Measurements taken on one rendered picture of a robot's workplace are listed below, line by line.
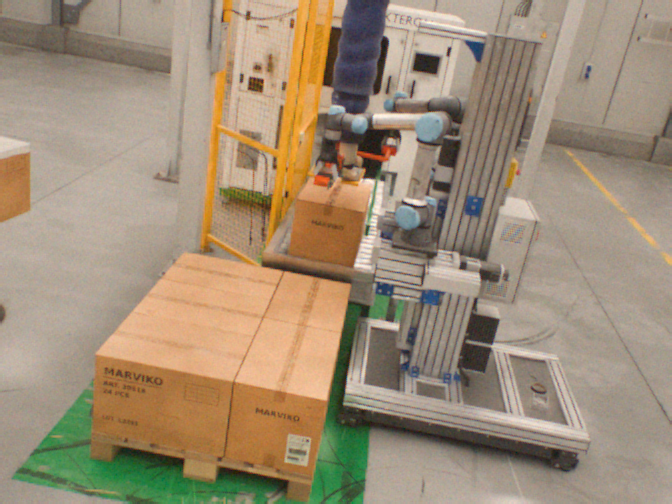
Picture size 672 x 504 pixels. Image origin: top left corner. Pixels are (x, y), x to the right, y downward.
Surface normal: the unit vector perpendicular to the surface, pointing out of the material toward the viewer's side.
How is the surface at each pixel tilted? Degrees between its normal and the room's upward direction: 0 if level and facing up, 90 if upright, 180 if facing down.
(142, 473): 0
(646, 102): 90
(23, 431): 0
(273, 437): 90
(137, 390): 90
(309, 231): 90
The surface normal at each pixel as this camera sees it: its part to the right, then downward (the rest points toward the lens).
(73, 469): 0.16, -0.91
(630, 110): -0.11, 0.36
